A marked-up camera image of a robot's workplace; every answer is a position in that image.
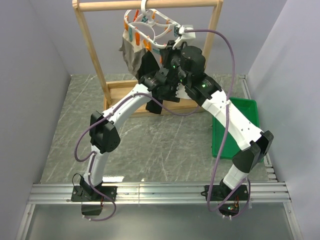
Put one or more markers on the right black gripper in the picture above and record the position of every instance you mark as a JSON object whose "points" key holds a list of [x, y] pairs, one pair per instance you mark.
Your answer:
{"points": [[168, 52]]}

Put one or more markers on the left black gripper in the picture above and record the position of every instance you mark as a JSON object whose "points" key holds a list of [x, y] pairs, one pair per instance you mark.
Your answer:
{"points": [[171, 97]]}

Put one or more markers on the black underwear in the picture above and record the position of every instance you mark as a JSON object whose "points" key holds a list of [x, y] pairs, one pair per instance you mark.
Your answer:
{"points": [[149, 76]]}

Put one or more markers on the orange clothes peg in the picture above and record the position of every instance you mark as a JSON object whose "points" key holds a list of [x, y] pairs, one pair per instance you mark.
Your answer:
{"points": [[147, 45]]}

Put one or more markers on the white plastic clip hanger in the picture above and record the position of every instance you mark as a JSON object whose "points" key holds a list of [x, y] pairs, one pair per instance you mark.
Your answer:
{"points": [[151, 25]]}

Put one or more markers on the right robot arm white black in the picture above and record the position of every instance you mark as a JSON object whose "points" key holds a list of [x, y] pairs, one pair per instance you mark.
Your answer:
{"points": [[185, 78]]}

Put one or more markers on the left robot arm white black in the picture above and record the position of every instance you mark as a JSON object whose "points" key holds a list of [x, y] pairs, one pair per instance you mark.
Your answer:
{"points": [[104, 135]]}

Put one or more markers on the grey underwear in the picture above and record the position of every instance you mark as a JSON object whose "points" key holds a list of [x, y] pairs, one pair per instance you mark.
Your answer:
{"points": [[132, 54]]}

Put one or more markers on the wooden hanging rack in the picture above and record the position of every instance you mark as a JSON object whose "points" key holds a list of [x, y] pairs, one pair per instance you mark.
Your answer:
{"points": [[114, 91]]}

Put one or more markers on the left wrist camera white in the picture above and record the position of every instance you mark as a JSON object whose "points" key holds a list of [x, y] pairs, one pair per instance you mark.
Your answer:
{"points": [[181, 92]]}

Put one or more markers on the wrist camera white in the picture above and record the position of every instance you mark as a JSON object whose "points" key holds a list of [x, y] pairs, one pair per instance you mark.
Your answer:
{"points": [[181, 92], [183, 36]]}

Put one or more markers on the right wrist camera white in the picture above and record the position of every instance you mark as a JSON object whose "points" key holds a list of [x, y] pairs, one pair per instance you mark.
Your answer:
{"points": [[183, 36]]}

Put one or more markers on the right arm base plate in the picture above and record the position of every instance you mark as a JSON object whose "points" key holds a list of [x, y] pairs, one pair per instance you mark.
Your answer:
{"points": [[219, 193]]}

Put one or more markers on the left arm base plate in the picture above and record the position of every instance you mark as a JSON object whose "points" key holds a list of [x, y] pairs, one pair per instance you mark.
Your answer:
{"points": [[80, 195]]}

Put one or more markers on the aluminium mounting rail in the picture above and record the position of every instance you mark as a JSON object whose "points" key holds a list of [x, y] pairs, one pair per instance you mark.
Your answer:
{"points": [[157, 193]]}

